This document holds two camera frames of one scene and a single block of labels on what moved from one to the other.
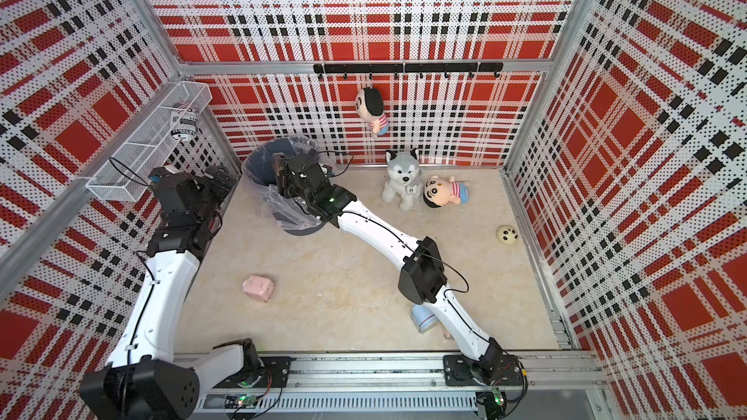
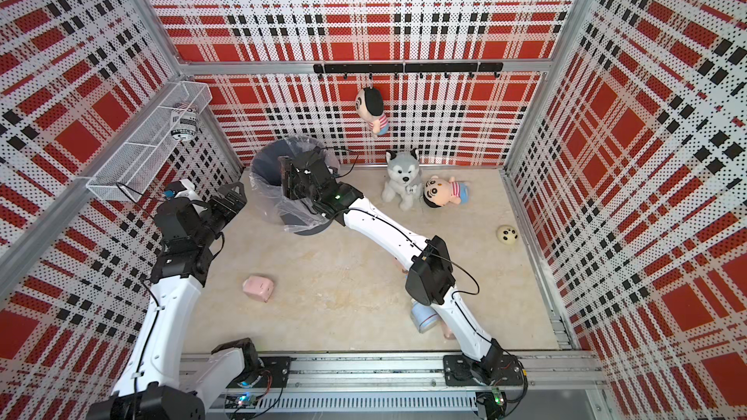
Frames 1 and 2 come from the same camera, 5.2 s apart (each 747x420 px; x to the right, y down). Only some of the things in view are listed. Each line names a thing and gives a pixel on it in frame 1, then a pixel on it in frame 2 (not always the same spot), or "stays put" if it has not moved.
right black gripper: x=283 y=183 stays put
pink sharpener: x=259 y=287 stays put
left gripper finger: x=222 y=179 -> x=232 y=196
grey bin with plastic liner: x=262 y=174 stays put
